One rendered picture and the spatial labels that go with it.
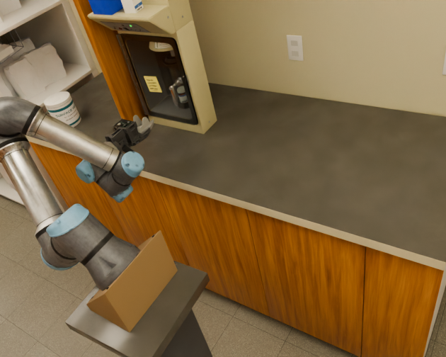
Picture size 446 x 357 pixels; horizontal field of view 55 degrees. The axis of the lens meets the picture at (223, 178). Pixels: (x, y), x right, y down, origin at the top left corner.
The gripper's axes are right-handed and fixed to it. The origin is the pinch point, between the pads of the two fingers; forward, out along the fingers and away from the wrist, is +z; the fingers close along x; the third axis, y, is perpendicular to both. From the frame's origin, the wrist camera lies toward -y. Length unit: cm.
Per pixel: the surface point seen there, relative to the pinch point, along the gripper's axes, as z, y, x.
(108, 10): 11.9, 38.3, 14.6
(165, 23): 18.3, 32.0, -5.1
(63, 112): 5, -11, 66
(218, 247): -4, -61, -21
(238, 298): -4, -99, -24
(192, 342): -50, -48, -43
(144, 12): 15.8, 36.7, 1.1
